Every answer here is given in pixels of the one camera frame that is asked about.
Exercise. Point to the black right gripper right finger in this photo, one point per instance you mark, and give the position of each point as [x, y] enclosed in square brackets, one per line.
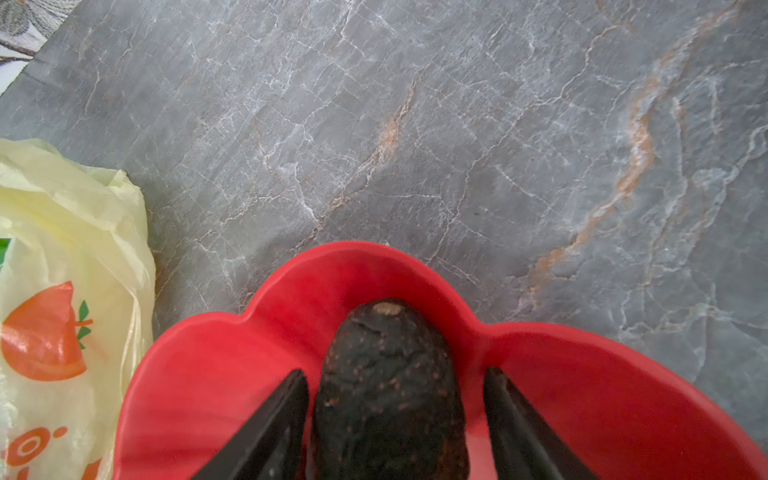
[523, 445]

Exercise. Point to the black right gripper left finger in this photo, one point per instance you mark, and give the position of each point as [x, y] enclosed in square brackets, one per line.
[269, 445]

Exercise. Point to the red flower-shaped plastic plate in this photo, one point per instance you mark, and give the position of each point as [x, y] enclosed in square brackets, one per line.
[624, 415]

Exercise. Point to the dark fake avocado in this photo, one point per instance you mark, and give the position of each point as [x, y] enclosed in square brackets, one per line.
[388, 404]

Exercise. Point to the pale yellow printed plastic bag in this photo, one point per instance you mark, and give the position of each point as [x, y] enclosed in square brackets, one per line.
[77, 297]

